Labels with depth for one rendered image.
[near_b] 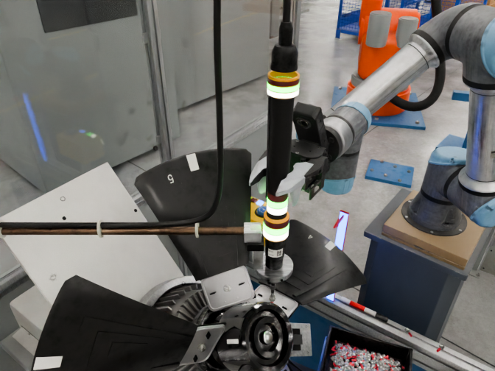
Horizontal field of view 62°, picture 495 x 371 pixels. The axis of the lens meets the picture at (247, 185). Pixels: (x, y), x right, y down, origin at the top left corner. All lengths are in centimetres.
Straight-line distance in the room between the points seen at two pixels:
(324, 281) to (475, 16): 61
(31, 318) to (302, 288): 70
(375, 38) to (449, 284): 324
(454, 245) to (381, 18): 319
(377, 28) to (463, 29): 332
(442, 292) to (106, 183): 99
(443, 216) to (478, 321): 137
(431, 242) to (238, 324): 73
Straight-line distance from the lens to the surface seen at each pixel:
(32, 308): 125
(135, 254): 94
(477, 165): 111
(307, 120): 67
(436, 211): 132
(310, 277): 90
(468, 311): 265
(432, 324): 149
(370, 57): 441
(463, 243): 133
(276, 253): 73
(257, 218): 122
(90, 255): 90
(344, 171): 88
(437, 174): 126
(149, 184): 78
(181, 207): 77
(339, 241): 113
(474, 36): 96
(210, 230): 71
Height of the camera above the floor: 183
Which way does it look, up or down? 34 degrees down
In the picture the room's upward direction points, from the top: straight up
